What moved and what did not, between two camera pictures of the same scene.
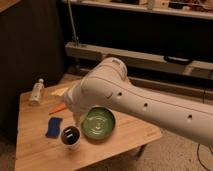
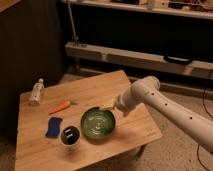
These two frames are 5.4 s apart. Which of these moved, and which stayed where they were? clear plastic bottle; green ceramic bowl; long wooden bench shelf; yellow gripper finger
Moved: yellow gripper finger
Stayed: long wooden bench shelf; clear plastic bottle; green ceramic bowl
